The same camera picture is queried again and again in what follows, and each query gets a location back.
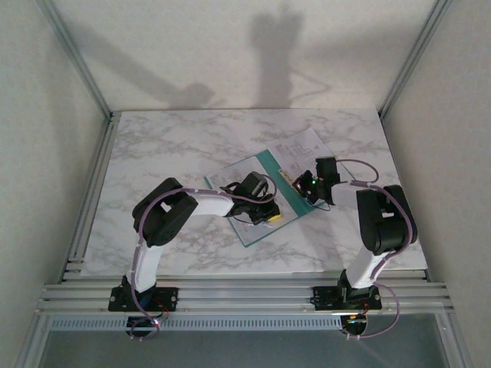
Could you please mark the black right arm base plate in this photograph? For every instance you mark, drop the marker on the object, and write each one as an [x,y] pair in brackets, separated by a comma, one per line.
[326,297]

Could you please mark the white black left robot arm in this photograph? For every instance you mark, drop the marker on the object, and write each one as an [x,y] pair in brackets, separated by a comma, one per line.
[211,203]

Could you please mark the black controller board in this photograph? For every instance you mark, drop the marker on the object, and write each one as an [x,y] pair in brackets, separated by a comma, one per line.
[354,326]
[140,331]

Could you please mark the aluminium frame post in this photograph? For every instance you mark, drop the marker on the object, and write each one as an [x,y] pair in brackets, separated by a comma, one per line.
[78,61]
[416,57]

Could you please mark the aluminium frame leg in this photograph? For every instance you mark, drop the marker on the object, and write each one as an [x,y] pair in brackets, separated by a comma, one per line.
[32,345]
[458,345]

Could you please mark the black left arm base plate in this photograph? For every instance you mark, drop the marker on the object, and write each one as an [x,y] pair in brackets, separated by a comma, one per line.
[169,297]

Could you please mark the white paper sheet with drawings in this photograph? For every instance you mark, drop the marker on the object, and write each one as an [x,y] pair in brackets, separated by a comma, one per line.
[220,182]
[303,145]

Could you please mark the aluminium mounting rail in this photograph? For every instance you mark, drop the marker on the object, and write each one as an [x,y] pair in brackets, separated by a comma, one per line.
[249,295]

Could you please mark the aluminium side rail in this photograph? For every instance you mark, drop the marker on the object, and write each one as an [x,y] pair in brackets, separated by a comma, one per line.
[100,161]

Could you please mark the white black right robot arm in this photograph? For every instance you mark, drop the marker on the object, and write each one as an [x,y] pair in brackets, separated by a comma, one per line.
[345,195]

